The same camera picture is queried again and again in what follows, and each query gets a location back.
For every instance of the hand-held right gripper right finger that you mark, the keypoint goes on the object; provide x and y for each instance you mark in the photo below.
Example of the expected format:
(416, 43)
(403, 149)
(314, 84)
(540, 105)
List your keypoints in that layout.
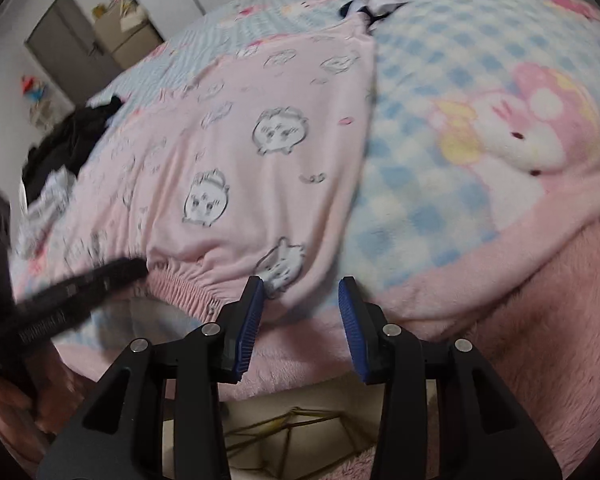
(352, 330)

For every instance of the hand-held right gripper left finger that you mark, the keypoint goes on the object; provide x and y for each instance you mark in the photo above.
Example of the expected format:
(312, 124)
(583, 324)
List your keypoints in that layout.
(250, 320)

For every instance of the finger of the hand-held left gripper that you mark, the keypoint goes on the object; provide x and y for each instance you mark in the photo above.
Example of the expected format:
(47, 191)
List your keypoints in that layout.
(80, 287)

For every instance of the pink printed pants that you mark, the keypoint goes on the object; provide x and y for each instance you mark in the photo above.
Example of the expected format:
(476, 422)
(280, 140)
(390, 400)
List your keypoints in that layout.
(205, 135)

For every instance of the white grey printed garment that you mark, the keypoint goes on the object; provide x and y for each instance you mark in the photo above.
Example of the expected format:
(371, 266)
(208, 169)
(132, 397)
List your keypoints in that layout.
(45, 200)

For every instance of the black garment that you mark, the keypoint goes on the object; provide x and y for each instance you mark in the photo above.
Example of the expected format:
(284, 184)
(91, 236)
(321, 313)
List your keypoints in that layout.
(75, 140)

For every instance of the white shelf rack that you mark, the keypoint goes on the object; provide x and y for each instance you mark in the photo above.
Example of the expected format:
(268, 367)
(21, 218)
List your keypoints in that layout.
(45, 112)

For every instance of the blue checked printed blanket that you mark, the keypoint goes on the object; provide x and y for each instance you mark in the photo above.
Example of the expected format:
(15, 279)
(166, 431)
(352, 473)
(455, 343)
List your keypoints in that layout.
(430, 185)

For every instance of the red and blue plush toy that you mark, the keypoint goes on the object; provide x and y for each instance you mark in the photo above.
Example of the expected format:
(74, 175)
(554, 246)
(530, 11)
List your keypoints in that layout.
(32, 87)

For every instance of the pink fluffy bed cover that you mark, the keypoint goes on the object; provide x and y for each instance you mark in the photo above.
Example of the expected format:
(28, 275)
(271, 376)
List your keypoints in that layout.
(555, 335)

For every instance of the grey door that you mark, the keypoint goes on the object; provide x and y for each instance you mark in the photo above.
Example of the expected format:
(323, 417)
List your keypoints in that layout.
(65, 40)

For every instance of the cardboard box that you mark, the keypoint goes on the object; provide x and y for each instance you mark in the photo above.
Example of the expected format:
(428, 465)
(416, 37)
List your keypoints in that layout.
(125, 30)

